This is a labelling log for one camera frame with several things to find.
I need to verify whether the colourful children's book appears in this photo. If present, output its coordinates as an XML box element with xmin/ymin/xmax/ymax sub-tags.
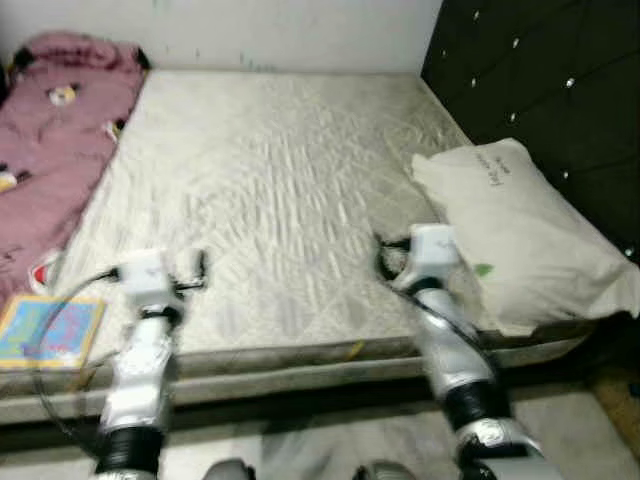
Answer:
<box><xmin>0</xmin><ymin>295</ymin><xmax>107</xmax><ymax>373</ymax></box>

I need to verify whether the brown and white floor item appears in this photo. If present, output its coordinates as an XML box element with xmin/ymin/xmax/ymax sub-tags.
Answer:
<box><xmin>590</xmin><ymin>365</ymin><xmax>640</xmax><ymax>451</ymax></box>

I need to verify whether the grey right robot leg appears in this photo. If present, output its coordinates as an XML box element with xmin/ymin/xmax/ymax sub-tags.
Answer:
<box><xmin>352</xmin><ymin>460</ymin><xmax>416</xmax><ymax>480</ymax></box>

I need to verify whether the grey quilted mattress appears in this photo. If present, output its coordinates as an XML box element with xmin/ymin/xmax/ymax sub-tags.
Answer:
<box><xmin>0</xmin><ymin>68</ymin><xmax>601</xmax><ymax>366</ymax></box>

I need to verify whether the white pillow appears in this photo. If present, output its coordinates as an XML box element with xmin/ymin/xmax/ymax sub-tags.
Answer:
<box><xmin>412</xmin><ymin>138</ymin><xmax>640</xmax><ymax>336</ymax></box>

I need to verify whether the black tufted headboard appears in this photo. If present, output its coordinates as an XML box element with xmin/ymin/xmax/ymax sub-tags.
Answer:
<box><xmin>420</xmin><ymin>0</ymin><xmax>640</xmax><ymax>256</ymax></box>

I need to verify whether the grey robot leg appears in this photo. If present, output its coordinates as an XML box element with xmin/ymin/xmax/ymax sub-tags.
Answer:
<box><xmin>352</xmin><ymin>460</ymin><xmax>416</xmax><ymax>480</ymax></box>
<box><xmin>203</xmin><ymin>460</ymin><xmax>256</xmax><ymax>480</ymax></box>

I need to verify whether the pink cartoon print blanket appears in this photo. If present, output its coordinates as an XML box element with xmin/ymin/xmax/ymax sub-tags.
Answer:
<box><xmin>0</xmin><ymin>30</ymin><xmax>151</xmax><ymax>306</ymax></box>

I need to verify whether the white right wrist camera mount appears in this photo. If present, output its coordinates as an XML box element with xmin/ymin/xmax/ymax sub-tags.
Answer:
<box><xmin>405</xmin><ymin>225</ymin><xmax>463</xmax><ymax>286</ymax></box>

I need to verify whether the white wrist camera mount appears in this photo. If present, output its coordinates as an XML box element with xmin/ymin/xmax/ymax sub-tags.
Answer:
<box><xmin>405</xmin><ymin>225</ymin><xmax>463</xmax><ymax>286</ymax></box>
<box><xmin>117</xmin><ymin>250</ymin><xmax>179</xmax><ymax>306</ymax></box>

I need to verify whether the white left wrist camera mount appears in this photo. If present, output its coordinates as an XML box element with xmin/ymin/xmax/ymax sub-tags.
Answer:
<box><xmin>117</xmin><ymin>250</ymin><xmax>179</xmax><ymax>306</ymax></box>

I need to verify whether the dotted lower mattress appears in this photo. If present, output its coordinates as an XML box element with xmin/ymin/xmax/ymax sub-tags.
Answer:
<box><xmin>0</xmin><ymin>335</ymin><xmax>591</xmax><ymax>426</ymax></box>

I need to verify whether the grey left robot leg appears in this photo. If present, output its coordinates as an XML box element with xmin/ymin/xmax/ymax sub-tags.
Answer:
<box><xmin>203</xmin><ymin>460</ymin><xmax>256</xmax><ymax>480</ymax></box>

